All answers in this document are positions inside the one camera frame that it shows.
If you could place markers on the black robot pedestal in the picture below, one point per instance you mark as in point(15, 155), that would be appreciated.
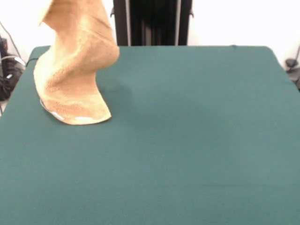
point(159, 23)

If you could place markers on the tan terry towel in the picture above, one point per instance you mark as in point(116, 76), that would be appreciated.
point(77, 70)

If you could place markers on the small black box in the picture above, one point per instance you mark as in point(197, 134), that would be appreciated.
point(3, 47)

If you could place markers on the black stand base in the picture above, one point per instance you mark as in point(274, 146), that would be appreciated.
point(9, 79)
point(293, 68)

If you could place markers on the dark green table cloth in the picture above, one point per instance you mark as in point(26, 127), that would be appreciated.
point(187, 152)

